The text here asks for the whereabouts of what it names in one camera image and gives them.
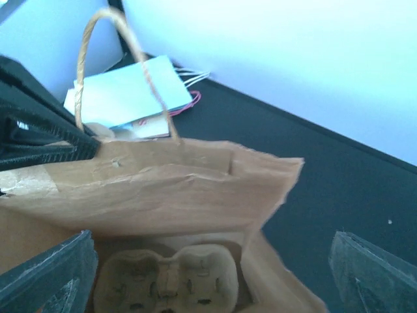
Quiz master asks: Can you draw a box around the brown pulp cup carrier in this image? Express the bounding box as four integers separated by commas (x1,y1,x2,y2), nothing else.
84,123,116,139

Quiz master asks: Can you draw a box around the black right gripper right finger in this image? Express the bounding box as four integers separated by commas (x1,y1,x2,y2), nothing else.
329,231,416,313

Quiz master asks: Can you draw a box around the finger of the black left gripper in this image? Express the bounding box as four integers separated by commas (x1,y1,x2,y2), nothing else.
1,55,100,171

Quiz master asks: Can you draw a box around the light blue paper bag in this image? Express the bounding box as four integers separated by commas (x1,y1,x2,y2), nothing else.
81,55,192,128

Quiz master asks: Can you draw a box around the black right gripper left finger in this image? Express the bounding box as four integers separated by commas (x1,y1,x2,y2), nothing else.
1,230,98,312

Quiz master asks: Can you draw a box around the single brown pulp carrier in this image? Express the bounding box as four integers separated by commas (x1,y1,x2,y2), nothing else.
93,244,239,312

